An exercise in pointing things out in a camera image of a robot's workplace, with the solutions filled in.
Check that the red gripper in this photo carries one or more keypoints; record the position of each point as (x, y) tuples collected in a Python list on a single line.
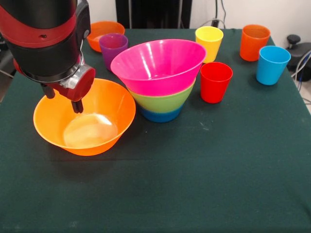
[(85, 85)]

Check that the large orange bowl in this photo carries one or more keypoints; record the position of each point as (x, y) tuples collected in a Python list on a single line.
[(109, 104)]

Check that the purple cup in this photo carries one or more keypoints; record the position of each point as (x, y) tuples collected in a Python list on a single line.
[(109, 53)]

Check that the large pink bowl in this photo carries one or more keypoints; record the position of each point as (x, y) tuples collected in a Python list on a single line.
[(155, 82)]

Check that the green bowl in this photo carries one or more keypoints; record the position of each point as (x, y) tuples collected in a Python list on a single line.
[(160, 103)]

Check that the blue bowl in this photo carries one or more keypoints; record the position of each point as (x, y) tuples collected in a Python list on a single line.
[(160, 117)]

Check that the grey metal leg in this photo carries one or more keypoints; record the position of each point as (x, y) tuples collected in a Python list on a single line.
[(6, 72)]

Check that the small dark orange bowl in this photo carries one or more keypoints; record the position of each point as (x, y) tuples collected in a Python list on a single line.
[(102, 29)]

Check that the dark green table cloth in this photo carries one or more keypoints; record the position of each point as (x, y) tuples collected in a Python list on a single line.
[(170, 182)]

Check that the red cup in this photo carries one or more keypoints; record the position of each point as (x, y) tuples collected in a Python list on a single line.
[(213, 89)]

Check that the yellow cup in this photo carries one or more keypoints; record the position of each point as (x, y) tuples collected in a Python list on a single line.
[(211, 38)]

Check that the black power plug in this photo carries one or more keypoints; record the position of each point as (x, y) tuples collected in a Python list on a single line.
[(215, 23)]

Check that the orange cup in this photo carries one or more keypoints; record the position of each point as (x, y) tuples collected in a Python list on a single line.
[(250, 48)]

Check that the blue cup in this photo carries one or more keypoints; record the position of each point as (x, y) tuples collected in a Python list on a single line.
[(269, 70)]

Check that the black round knob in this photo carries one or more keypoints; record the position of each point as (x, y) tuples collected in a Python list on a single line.
[(293, 38)]

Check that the black round base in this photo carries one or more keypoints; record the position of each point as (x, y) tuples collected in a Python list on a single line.
[(305, 48)]

